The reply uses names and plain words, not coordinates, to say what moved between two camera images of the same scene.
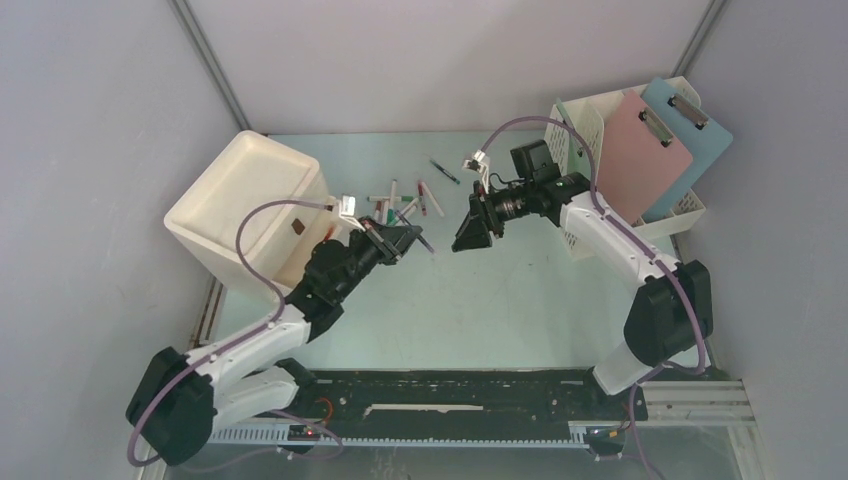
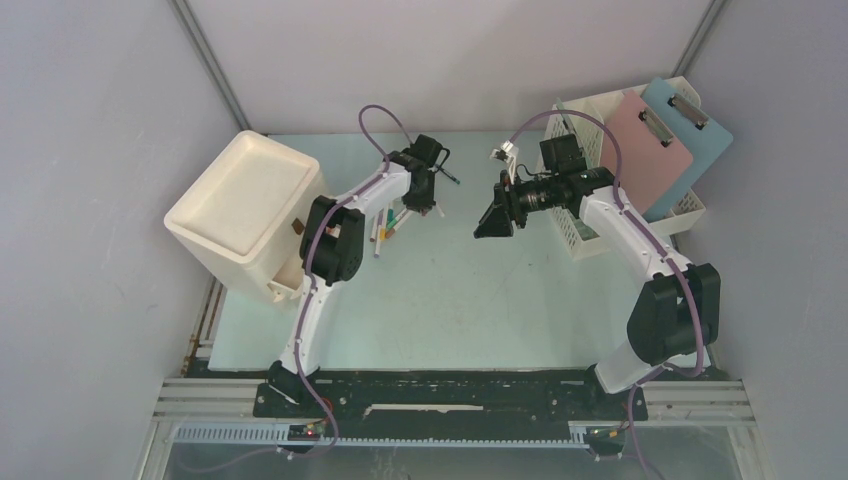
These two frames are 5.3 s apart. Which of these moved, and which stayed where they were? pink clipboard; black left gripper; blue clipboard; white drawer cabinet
Moved: black left gripper
Stayed: blue clipboard; pink clipboard; white drawer cabinet
